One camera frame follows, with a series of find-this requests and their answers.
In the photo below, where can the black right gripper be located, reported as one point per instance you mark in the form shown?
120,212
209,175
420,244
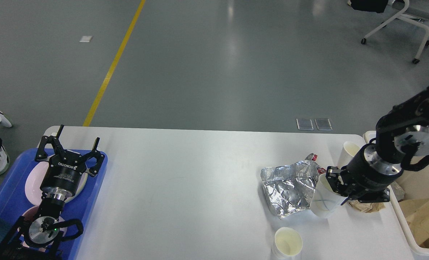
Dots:
365,178

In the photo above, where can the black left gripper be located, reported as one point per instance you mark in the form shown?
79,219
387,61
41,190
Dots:
63,175

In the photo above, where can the white paper cup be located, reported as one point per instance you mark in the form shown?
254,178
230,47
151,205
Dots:
324,200
287,244
349,150

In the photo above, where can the pink plate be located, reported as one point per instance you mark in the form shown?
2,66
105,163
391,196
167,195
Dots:
33,183

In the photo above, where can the pink mug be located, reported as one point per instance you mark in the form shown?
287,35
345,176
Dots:
28,213

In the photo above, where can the brown paper sheet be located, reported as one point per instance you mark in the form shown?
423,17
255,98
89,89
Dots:
416,213

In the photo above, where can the white paper cup front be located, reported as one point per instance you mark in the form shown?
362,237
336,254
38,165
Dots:
287,244

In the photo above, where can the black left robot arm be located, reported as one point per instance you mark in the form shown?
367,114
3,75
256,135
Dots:
52,205

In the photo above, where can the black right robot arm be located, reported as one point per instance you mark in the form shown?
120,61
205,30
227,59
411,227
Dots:
401,143

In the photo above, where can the crumpled brown paper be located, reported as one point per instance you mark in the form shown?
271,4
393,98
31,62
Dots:
366,207

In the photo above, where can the yellow-green plate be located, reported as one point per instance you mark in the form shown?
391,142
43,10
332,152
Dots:
82,183

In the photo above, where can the tipped white paper cup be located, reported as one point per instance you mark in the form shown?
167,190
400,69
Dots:
349,150

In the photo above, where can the small red object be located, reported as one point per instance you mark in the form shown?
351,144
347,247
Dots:
313,158

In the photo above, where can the clear plastic wrap in bin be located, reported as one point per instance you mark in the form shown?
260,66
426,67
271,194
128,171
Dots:
398,191

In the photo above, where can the right metal floor plate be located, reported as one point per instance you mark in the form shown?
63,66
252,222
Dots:
323,124

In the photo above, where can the metal floor plate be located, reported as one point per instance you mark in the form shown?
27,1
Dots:
305,124
323,124

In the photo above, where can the cream plastic bin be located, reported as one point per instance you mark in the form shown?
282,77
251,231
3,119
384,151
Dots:
416,186

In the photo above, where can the crumpled aluminium foil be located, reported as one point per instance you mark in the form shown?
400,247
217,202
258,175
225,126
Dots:
289,189

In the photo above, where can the blue plastic tray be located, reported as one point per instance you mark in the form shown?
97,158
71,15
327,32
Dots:
13,202

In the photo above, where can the left metal floor plate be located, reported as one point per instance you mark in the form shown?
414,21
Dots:
305,124

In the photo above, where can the white floor label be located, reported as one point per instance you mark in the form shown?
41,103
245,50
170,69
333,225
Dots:
86,39

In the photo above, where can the white office chair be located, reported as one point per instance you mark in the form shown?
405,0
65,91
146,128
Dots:
414,12

